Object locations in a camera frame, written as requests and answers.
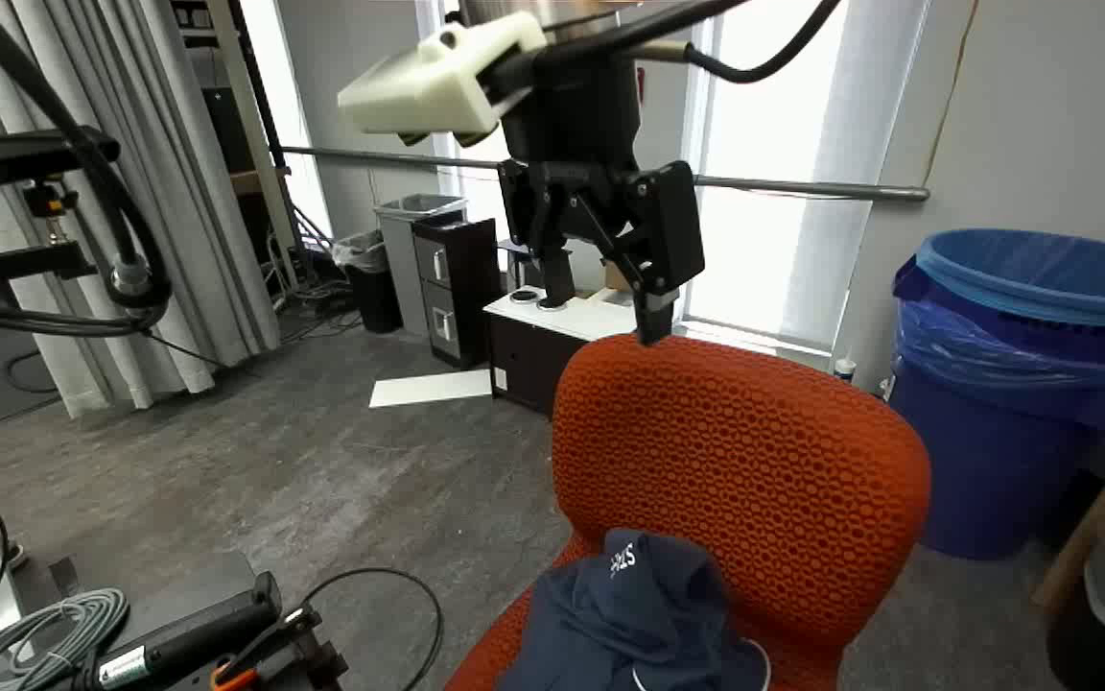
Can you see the grey horizontal metal rail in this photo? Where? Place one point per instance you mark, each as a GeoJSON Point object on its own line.
{"type": "Point", "coordinates": [807, 185]}

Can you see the blue plastic trash bin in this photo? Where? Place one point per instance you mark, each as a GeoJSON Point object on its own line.
{"type": "Point", "coordinates": [986, 485]}

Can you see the grey pleated curtain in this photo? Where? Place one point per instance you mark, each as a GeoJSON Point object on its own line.
{"type": "Point", "coordinates": [192, 193]}

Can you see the black camera stand rig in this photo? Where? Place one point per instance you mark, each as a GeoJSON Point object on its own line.
{"type": "Point", "coordinates": [18, 153]}

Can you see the black filing cabinet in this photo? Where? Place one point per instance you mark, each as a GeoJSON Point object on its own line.
{"type": "Point", "coordinates": [460, 272]}

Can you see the wooden shelf rack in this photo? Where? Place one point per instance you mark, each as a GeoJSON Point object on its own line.
{"type": "Point", "coordinates": [238, 126]}

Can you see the blue plastic bin liner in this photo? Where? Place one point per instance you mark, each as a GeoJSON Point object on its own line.
{"type": "Point", "coordinates": [1036, 272]}

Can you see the orange mesh office chair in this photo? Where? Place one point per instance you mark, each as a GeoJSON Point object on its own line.
{"type": "Point", "coordinates": [729, 472]}

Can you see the white-topped black desk cabinet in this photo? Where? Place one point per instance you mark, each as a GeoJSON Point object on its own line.
{"type": "Point", "coordinates": [533, 357]}

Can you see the white window blind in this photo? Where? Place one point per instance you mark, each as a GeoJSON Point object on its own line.
{"type": "Point", "coordinates": [821, 101]}

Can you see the navy blue staff shirt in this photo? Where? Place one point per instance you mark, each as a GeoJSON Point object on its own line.
{"type": "Point", "coordinates": [629, 614]}

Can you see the white flat board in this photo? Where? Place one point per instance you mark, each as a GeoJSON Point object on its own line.
{"type": "Point", "coordinates": [425, 389]}

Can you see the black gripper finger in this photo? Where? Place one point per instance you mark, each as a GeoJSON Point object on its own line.
{"type": "Point", "coordinates": [551, 251]}
{"type": "Point", "coordinates": [660, 235]}

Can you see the small black waste bin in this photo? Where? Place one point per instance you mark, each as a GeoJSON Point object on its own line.
{"type": "Point", "coordinates": [380, 293]}

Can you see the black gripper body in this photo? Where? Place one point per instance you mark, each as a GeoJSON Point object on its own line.
{"type": "Point", "coordinates": [574, 121]}

